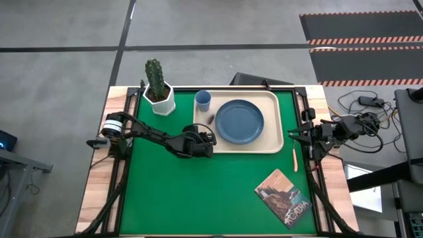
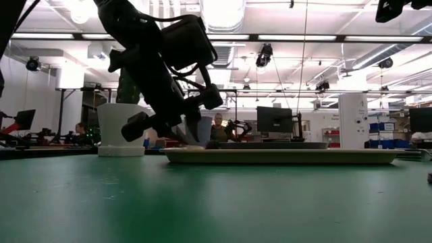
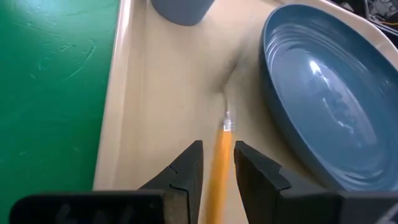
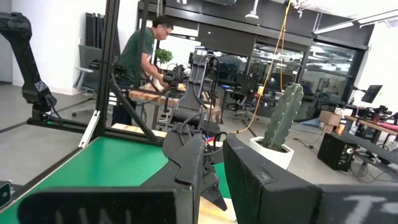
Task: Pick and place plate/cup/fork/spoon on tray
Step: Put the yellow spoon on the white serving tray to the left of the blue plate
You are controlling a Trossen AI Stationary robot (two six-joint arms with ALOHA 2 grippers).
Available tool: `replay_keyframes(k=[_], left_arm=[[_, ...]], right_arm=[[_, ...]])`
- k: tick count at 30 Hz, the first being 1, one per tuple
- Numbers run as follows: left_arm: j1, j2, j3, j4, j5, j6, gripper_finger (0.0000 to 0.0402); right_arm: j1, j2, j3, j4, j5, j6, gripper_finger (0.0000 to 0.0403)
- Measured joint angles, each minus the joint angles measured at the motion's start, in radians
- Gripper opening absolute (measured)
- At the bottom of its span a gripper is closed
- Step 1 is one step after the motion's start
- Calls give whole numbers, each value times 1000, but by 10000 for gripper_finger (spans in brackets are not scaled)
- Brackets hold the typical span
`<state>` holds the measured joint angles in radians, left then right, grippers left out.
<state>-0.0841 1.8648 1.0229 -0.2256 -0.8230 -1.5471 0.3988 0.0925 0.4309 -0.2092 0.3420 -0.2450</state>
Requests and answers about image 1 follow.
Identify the green cactus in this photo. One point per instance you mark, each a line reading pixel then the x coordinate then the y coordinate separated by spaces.
pixel 154 77

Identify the blue ribbed cup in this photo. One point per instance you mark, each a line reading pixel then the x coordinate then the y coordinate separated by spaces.
pixel 203 100

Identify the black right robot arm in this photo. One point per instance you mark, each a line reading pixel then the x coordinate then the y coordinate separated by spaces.
pixel 350 127

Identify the black power adapter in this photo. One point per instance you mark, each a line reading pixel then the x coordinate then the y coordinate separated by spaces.
pixel 371 101

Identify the beige rectangular tray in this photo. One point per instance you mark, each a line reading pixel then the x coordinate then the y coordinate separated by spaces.
pixel 272 139

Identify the blue round plate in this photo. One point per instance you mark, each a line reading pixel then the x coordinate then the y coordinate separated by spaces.
pixel 239 121

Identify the white hexagonal plant pot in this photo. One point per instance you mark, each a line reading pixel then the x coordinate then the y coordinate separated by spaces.
pixel 164 106

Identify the green table mat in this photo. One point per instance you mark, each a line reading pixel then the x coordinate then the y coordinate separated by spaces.
pixel 198 198

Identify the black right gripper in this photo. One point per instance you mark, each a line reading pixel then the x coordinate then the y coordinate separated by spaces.
pixel 320 137

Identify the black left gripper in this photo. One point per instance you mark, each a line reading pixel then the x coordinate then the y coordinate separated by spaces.
pixel 200 147

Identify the black chair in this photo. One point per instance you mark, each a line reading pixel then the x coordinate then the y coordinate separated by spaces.
pixel 254 80

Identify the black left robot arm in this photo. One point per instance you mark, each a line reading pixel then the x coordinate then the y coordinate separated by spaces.
pixel 148 132

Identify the grey equipment cart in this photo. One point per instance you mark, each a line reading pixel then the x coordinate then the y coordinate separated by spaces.
pixel 411 215

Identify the dark grey side table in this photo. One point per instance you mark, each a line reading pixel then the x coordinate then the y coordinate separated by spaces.
pixel 411 139

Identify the black device with blue light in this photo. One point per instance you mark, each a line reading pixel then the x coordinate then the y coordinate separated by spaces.
pixel 7 140

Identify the small grey mounted device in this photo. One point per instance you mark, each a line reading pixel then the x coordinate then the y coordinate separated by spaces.
pixel 97 143

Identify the black diagonal support bar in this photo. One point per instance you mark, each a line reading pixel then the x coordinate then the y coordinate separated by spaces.
pixel 380 176

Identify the grey metal desk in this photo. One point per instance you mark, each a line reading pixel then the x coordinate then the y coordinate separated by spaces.
pixel 20 162

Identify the paperback book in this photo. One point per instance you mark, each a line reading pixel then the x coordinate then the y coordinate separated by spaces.
pixel 282 198

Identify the white sheet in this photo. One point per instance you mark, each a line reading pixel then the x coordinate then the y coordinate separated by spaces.
pixel 367 198

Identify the black aluminium rig frame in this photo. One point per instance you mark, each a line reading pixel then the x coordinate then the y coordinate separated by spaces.
pixel 123 185

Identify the black hazard-striped floor mat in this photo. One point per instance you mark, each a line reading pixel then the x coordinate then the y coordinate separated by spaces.
pixel 363 24
pixel 367 66

